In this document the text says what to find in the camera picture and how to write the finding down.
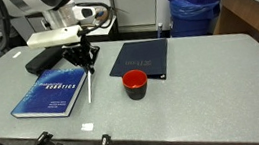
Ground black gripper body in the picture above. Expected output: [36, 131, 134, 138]
[64, 40, 93, 59]

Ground white pen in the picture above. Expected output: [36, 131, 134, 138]
[83, 70, 96, 104]

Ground black cup with red interior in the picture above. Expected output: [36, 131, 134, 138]
[120, 67, 151, 102]

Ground black zippered case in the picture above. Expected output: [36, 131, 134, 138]
[22, 45, 70, 77]

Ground blue robotics book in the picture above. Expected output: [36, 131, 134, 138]
[5, 64, 93, 125]

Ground dark blue folder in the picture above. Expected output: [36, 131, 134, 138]
[105, 36, 174, 87]

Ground small white tape strip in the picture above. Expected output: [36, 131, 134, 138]
[11, 50, 24, 60]

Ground white cabinet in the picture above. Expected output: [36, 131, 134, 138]
[112, 0, 163, 31]

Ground white tape piece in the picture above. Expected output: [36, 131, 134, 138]
[80, 122, 96, 133]

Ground blue trash bin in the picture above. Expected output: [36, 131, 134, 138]
[165, 0, 233, 41]

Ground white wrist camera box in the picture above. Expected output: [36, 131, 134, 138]
[24, 24, 85, 52]

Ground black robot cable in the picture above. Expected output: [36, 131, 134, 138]
[74, 0, 118, 35]

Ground thick black hose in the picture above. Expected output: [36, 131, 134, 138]
[0, 0, 15, 51]

